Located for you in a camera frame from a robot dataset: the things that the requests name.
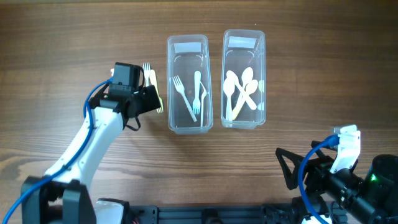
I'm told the white spoon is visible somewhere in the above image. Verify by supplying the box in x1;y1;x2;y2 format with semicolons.
226;70;255;105
223;78;234;121

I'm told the yellow plastic spoon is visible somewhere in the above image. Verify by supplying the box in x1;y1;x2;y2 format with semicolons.
232;80;258;120

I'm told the white spoon angled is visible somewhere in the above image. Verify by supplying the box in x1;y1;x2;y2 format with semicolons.
236;67;256;109

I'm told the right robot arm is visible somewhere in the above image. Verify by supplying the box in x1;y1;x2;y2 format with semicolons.
275;148;397;223

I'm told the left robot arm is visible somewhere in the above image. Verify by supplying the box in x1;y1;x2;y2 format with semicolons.
15;62;160;223

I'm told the left clear plastic container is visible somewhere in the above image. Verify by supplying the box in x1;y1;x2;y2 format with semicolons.
167;34;213;134

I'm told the clear plastic container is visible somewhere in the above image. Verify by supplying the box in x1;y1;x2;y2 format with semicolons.
221;29;266;129
167;34;213;134

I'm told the right clear plastic container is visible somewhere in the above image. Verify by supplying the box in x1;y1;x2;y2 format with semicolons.
221;29;266;129

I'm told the right blue cable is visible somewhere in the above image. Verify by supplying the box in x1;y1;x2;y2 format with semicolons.
297;133;341;224

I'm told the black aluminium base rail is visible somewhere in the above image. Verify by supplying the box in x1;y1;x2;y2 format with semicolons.
71;202;348;224

